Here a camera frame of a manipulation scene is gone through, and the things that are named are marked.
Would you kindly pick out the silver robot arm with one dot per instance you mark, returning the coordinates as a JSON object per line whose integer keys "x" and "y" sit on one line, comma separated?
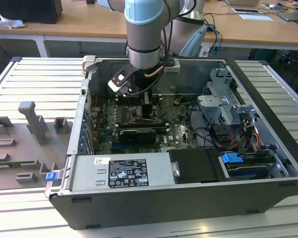
{"x": 144, "y": 32}

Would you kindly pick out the CPU socket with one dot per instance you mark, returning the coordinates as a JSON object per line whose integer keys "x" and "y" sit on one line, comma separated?
{"x": 137, "y": 114}

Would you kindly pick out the black RAM slot row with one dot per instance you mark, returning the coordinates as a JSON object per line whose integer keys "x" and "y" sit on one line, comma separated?
{"x": 125, "y": 101}
{"x": 161, "y": 125}

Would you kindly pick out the black graphics card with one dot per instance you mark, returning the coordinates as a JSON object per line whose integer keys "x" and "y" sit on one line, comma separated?
{"x": 137, "y": 136}

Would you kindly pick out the green motherboard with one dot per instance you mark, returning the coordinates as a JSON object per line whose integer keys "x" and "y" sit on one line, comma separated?
{"x": 178, "y": 134}

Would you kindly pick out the grey case release latch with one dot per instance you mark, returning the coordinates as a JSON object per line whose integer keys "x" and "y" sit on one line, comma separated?
{"x": 89, "y": 63}

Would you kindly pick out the metal drive cage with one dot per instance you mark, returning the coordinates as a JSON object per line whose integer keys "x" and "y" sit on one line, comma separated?
{"x": 221, "y": 104}

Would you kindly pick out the black plastic shroud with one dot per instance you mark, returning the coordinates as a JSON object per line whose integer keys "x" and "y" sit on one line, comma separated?
{"x": 196, "y": 166}

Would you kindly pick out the pale blue teach pendant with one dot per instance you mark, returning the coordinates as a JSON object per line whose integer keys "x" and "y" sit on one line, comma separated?
{"x": 195, "y": 41}

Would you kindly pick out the grey power supply unit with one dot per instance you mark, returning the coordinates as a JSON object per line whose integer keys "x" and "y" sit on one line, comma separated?
{"x": 84, "y": 173}

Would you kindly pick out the blue disk carrier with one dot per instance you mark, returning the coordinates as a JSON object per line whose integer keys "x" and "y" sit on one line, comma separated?
{"x": 231, "y": 158}

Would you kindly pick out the black open PC case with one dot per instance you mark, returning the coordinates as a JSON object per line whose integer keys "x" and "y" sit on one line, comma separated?
{"x": 164, "y": 205}

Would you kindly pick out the wooden desk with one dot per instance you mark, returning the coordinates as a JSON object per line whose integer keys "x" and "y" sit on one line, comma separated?
{"x": 64, "y": 24}

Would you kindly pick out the blue case latch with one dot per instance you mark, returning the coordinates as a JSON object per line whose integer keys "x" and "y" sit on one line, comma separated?
{"x": 52, "y": 176}

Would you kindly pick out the grey parts rack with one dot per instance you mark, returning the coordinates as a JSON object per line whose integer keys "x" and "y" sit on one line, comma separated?
{"x": 20, "y": 146}

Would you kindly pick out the white paper sheet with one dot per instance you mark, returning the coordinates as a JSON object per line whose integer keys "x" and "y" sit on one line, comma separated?
{"x": 255, "y": 17}

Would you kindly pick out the green RAM stick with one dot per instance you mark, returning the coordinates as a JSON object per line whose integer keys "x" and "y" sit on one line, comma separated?
{"x": 12, "y": 164}

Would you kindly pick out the black box on desk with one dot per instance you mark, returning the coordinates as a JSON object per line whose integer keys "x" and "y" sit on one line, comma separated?
{"x": 27, "y": 10}

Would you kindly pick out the crumpled white paper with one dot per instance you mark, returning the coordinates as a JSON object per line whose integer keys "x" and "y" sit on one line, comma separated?
{"x": 11, "y": 22}

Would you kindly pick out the grey laptop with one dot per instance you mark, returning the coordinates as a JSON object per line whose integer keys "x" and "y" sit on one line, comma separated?
{"x": 293, "y": 16}

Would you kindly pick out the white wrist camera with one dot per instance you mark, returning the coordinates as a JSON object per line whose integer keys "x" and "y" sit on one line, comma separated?
{"x": 118, "y": 80}

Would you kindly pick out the small grey wrist camera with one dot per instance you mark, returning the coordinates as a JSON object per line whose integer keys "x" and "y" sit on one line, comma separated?
{"x": 171, "y": 67}

